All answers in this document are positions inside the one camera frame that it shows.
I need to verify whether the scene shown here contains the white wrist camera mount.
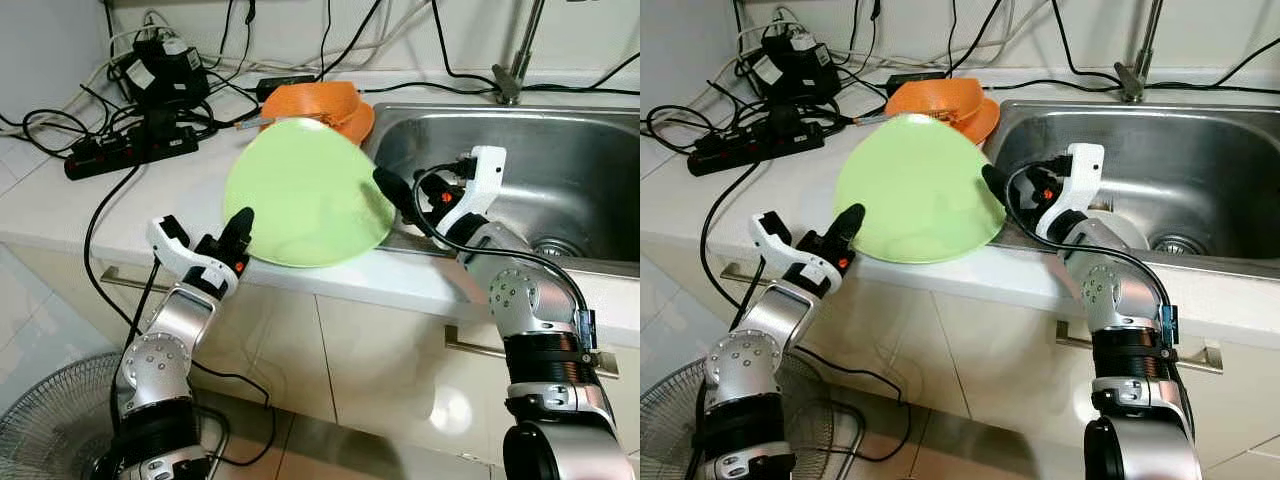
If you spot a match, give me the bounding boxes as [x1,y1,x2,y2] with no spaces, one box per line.
[438,146,507,238]
[750,210,843,297]
[1035,143,1106,241]
[146,214,241,301]

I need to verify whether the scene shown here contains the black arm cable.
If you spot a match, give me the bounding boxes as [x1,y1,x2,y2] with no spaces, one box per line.
[105,260,276,466]
[412,160,593,346]
[685,255,916,466]
[1005,160,1179,346]

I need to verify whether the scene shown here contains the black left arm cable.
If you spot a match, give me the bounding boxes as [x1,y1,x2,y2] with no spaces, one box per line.
[105,260,276,466]
[685,255,916,466]

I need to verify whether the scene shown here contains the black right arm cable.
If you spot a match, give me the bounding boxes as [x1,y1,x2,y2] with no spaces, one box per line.
[412,160,593,346]
[1005,160,1179,346]

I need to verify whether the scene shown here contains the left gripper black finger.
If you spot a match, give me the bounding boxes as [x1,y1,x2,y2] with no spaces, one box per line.
[829,203,867,255]
[220,207,257,259]

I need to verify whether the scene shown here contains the chrome faucet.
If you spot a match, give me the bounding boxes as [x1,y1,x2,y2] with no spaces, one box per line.
[492,0,549,105]
[1115,0,1166,103]

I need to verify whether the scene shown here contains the white bowl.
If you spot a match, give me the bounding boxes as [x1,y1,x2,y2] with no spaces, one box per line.
[1088,208,1151,251]

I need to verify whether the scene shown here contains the orange plastic bowl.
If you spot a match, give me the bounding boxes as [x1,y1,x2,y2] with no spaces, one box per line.
[262,82,366,136]
[885,78,991,131]

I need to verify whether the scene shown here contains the stainless steel sink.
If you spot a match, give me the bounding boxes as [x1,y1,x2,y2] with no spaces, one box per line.
[985,98,1280,281]
[365,100,641,279]

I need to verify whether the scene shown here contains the orange plastic plate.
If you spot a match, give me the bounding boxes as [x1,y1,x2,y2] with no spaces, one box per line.
[965,97,1001,144]
[340,100,376,146]

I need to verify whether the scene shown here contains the small flat black adapter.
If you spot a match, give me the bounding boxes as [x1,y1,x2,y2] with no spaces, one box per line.
[255,74,319,101]
[885,70,946,96]

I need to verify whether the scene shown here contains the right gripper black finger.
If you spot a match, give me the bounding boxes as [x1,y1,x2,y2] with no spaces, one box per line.
[982,164,1031,221]
[372,168,423,226]

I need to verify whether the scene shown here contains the black power strip cable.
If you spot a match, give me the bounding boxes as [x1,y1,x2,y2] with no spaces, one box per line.
[705,155,771,331]
[83,160,151,336]

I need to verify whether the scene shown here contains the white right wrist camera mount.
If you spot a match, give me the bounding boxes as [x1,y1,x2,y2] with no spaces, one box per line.
[1035,143,1106,241]
[438,146,507,238]

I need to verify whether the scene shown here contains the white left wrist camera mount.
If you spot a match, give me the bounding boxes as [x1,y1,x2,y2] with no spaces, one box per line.
[146,214,241,301]
[750,210,843,297]

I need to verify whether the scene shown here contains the grey floor fan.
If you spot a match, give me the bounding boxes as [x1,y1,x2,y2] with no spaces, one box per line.
[0,350,231,480]
[640,350,836,480]

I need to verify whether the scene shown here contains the white kitchen base cabinet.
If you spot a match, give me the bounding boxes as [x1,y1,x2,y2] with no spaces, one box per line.
[640,240,1280,480]
[0,245,641,480]

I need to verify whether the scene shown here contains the black wall cable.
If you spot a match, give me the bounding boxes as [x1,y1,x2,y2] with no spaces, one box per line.
[430,0,641,98]
[1050,0,1280,96]

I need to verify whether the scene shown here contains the light green plate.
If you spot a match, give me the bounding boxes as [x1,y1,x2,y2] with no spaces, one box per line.
[833,113,1006,265]
[222,117,396,269]

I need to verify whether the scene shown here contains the large black power adapter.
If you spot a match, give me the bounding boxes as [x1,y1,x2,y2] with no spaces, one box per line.
[750,30,843,106]
[125,35,211,109]

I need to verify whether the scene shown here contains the metal sink drain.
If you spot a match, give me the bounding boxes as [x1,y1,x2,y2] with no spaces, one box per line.
[1150,233,1206,257]
[533,237,588,261]

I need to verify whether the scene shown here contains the silver cabinet handle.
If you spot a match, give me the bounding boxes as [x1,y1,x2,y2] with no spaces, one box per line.
[445,325,621,379]
[100,265,166,296]
[718,262,776,291]
[1055,322,1223,376]

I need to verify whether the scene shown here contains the black power strip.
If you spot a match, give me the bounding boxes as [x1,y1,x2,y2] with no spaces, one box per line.
[65,125,199,181]
[688,120,826,177]

